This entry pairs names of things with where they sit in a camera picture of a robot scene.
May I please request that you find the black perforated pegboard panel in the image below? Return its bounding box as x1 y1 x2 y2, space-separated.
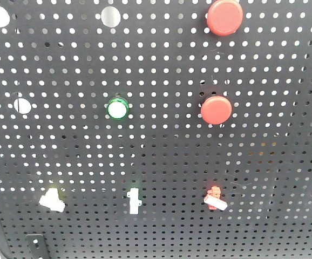
0 1 312 258

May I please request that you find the green illuminated indicator light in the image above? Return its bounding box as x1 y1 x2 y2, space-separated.
107 97 130 120

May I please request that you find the lower red push button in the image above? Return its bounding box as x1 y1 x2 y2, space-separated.
201 96 232 125

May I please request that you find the red push button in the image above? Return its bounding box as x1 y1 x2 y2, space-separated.
201 96 232 125
207 0 243 36

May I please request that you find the upper red push button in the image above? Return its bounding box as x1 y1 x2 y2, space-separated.
207 0 243 36

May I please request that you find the red toggle switch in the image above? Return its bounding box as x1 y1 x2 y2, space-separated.
204 186 228 211

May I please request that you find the black mounting bracket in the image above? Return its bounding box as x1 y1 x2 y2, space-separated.
26 234 50 259

